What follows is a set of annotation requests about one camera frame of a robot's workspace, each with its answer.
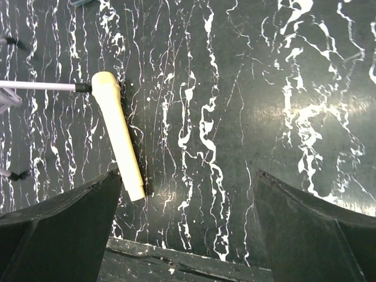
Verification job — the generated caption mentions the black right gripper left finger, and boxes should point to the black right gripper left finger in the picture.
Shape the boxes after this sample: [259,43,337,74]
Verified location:
[1,170,122,281]

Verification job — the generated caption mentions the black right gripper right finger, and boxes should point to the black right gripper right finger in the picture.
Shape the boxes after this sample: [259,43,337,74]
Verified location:
[254,170,375,281]

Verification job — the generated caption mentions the white music stand tripod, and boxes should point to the white music stand tripod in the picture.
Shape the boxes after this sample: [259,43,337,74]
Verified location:
[1,37,92,181]

